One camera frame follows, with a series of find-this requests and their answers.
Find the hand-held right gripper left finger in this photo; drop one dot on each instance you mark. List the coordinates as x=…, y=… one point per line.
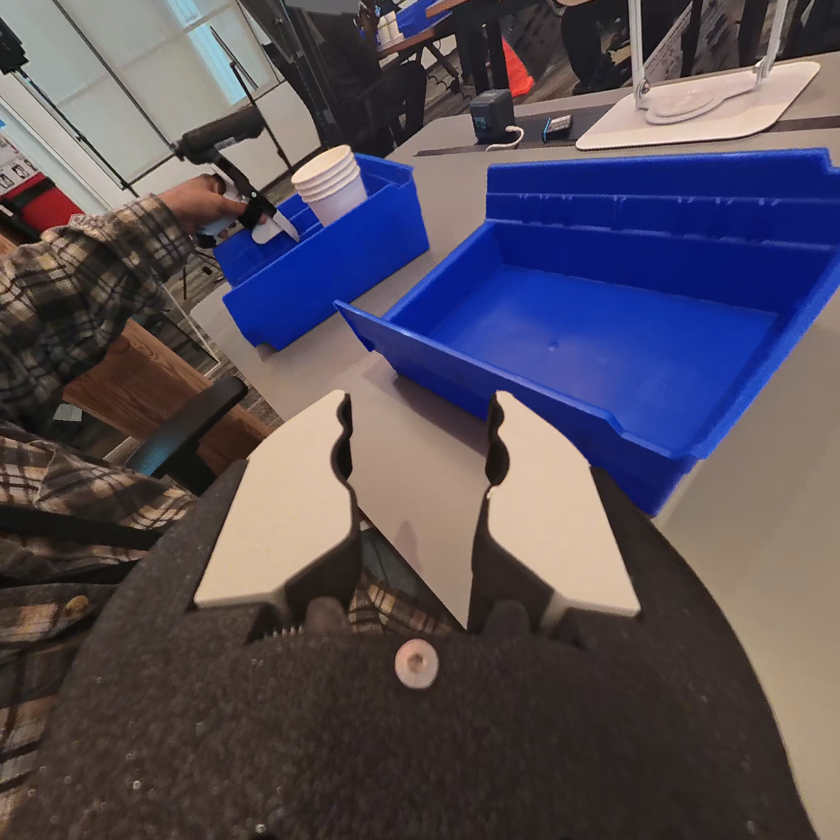
x=282, y=518

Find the person's left forearm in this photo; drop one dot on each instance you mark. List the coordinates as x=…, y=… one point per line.
x=79, y=295

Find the black office chair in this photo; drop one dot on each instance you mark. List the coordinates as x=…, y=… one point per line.
x=184, y=433

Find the white paper cup green band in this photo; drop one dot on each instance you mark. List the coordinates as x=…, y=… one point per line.
x=341, y=207
x=325, y=164
x=354, y=177
x=358, y=185

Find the red fire extinguisher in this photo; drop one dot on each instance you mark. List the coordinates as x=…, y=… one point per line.
x=46, y=203

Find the blue plastic bin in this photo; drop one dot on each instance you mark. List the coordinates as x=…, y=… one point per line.
x=590, y=328
x=315, y=295

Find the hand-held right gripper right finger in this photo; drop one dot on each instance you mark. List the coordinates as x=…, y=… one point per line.
x=551, y=525

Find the blue plastic tray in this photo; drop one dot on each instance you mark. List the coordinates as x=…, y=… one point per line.
x=420, y=16

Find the wooden pillar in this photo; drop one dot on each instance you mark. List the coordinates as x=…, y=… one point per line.
x=151, y=387

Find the orange traffic cone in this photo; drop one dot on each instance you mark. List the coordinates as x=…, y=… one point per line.
x=518, y=69

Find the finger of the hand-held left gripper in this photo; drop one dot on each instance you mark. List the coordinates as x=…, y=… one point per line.
x=287, y=228
x=266, y=234

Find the black battery charger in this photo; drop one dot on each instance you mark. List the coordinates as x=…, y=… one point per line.
x=492, y=115

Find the person in plaid shirt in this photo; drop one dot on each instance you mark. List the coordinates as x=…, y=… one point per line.
x=65, y=525

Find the small black battery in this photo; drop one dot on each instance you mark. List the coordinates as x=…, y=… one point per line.
x=558, y=127

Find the black studio light panel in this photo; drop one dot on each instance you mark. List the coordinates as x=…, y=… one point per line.
x=12, y=46

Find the person's left hand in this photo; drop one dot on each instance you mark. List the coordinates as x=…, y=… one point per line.
x=203, y=200

